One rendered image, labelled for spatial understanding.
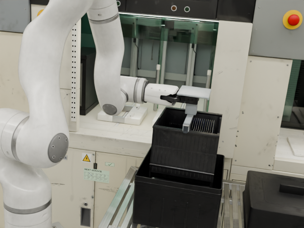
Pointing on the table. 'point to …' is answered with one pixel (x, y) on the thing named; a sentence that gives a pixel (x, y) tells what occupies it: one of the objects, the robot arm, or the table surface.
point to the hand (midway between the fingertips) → (192, 97)
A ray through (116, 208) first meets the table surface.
